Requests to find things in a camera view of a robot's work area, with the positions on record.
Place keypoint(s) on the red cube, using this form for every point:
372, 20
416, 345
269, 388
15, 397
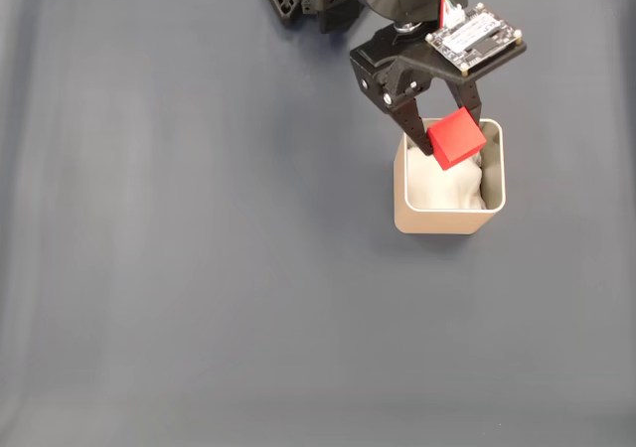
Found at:
454, 139

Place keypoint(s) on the beige square box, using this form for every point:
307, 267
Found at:
432, 222

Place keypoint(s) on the white crumpled cloth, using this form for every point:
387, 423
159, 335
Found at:
442, 189

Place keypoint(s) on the camera circuit board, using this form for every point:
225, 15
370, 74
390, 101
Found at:
474, 37

